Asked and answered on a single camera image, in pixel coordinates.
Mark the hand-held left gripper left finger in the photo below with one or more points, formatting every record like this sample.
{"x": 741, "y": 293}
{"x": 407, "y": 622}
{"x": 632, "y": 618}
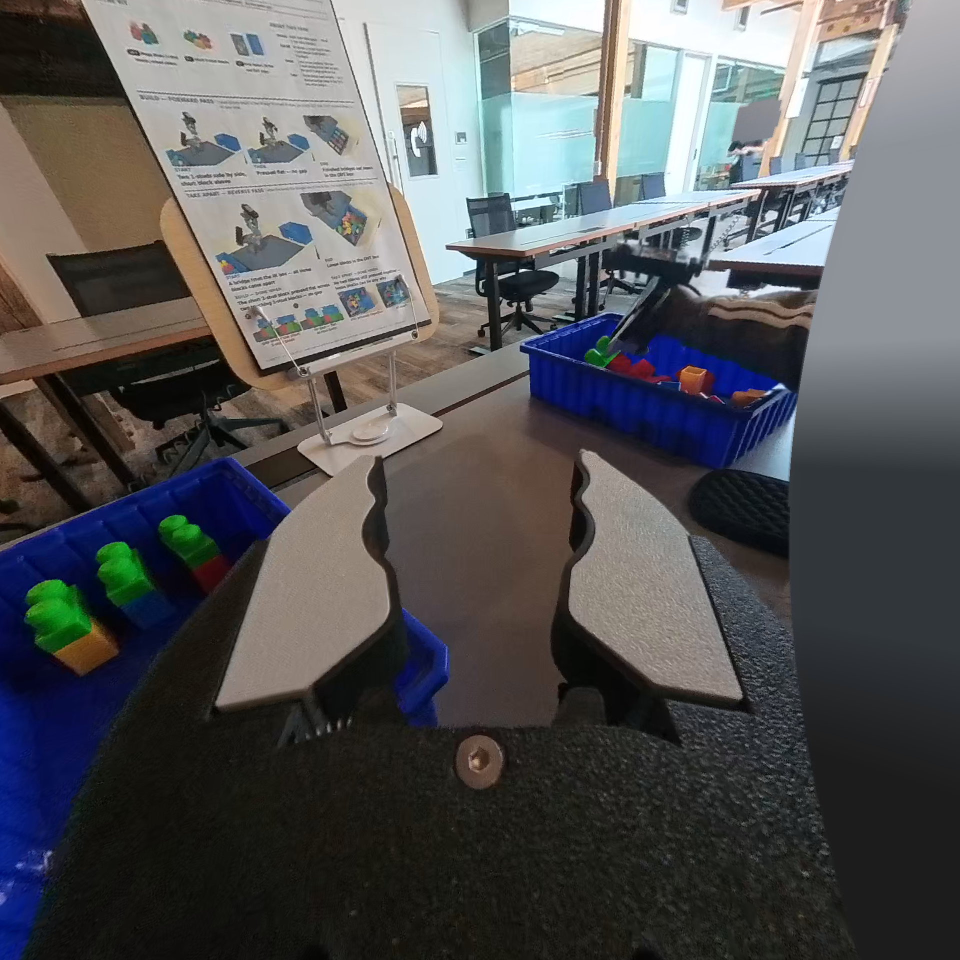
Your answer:
{"x": 315, "y": 600}

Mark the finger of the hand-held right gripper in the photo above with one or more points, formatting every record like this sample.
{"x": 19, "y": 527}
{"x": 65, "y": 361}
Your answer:
{"x": 642, "y": 318}

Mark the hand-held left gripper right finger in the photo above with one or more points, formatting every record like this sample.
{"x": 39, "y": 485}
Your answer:
{"x": 645, "y": 600}

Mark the pile of assorted toy blocks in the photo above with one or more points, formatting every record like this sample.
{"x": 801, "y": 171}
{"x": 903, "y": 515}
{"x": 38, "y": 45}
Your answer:
{"x": 693, "y": 380}

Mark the blue plastic bin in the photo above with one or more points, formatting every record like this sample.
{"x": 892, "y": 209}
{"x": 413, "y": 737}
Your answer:
{"x": 645, "y": 420}
{"x": 225, "y": 503}

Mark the red building block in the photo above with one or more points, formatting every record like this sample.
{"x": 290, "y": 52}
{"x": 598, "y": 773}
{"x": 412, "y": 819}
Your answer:
{"x": 213, "y": 573}

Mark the blue building block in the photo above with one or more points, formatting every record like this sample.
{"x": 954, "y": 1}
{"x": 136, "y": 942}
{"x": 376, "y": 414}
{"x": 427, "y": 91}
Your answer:
{"x": 150, "y": 611}

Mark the wooden office desk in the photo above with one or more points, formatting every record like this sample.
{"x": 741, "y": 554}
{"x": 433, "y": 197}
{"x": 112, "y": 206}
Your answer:
{"x": 585, "y": 233}
{"x": 773, "y": 255}
{"x": 90, "y": 338}

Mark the black textured wrist rest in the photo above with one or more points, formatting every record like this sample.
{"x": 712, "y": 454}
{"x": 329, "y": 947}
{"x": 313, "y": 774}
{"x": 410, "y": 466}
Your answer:
{"x": 750, "y": 510}

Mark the black office chair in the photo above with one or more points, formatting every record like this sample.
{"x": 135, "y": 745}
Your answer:
{"x": 135, "y": 285}
{"x": 510, "y": 270}

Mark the printed instruction sheet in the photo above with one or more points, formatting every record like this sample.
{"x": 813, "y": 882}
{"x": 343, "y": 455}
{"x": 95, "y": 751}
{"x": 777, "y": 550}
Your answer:
{"x": 270, "y": 165}

